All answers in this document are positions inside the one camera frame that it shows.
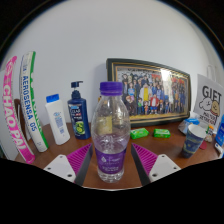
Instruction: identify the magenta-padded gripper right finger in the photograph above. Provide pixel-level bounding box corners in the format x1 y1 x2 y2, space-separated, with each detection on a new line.
130 143 182 187

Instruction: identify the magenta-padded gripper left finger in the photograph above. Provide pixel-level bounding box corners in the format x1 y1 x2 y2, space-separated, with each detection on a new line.
43 143 94 187

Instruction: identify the clear purple-capped water bottle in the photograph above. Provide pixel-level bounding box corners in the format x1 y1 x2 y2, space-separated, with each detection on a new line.
90 81 132 184

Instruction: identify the green wrapped soap bar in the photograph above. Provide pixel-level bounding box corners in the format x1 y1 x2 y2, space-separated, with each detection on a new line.
129 127 150 140
152 128 171 139

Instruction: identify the blue patterned paper cup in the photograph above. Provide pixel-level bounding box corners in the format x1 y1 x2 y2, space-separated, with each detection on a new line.
181 123 207 159

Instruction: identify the white blue-capped lotion bottle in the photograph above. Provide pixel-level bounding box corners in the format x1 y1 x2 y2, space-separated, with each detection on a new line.
44 93 71 146

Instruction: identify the flat round red coaster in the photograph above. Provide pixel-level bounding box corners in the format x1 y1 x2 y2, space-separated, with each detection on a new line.
199 139 209 151

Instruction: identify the blue tissue pack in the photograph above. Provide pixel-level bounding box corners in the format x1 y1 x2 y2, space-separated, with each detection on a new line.
178 117 201 136

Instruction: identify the dark blue pump shampoo bottle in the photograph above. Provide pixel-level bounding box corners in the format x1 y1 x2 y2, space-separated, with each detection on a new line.
67 80 92 140

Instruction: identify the white tube with green stripe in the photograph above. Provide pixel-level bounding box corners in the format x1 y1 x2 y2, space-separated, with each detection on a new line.
19 50 50 153

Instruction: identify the blue detergent bottle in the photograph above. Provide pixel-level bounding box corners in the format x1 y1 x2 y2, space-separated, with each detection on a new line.
214 114 224 158

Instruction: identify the white tube with pink lettering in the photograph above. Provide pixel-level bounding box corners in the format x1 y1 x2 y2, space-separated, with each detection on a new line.
1 55 36 164

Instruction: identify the framed cartoon group picture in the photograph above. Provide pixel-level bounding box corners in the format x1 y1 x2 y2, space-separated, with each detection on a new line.
105 58 192 128

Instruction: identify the white paper gift bag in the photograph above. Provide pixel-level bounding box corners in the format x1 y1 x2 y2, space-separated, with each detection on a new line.
192 64 224 126

